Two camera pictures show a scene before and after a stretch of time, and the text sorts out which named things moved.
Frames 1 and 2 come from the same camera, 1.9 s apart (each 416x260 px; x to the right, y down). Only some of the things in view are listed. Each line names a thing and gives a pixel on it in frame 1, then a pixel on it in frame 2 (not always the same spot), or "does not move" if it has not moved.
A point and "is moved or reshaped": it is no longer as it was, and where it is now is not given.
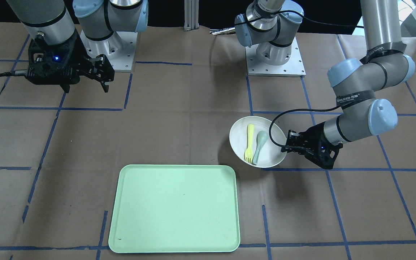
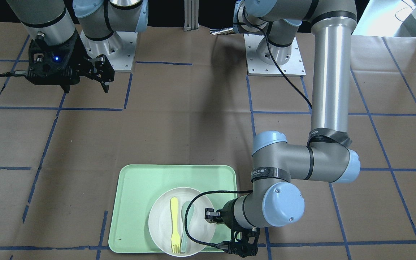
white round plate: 270,154 is moved or reshaped
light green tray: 175,208 does not move
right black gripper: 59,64 does not move
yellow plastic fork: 248,154 to 176,242
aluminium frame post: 191,15 does not move
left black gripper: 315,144 to 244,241
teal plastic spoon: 261,138 is moved or reshaped
